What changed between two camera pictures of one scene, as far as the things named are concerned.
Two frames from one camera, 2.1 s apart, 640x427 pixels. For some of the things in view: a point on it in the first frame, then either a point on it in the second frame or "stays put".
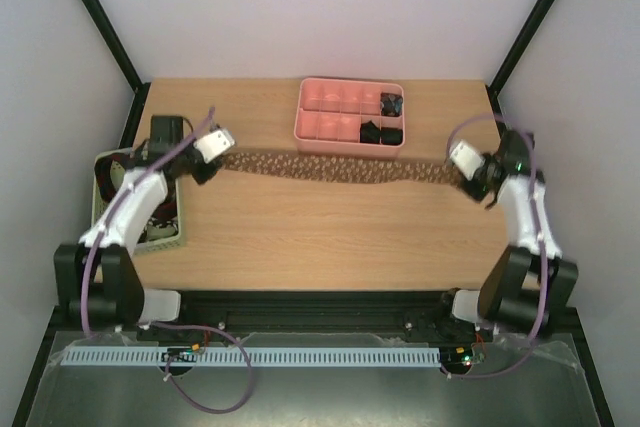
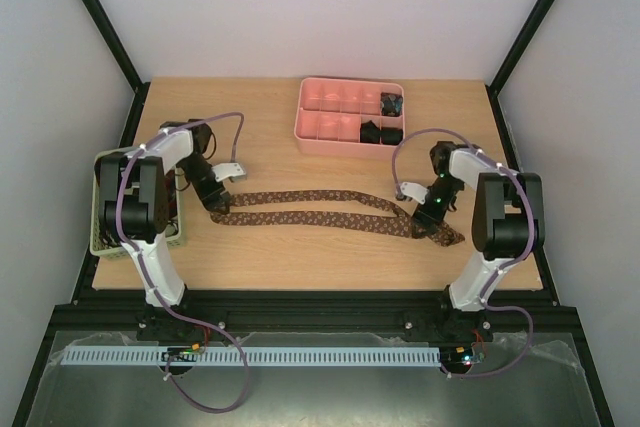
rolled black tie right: [391, 136] stays put
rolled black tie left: [369, 133] stays put
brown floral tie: [272, 167] -> [398, 222]
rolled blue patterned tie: [391, 104] stays put
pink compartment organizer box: [350, 118] stays put
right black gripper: [476, 186] -> [423, 220]
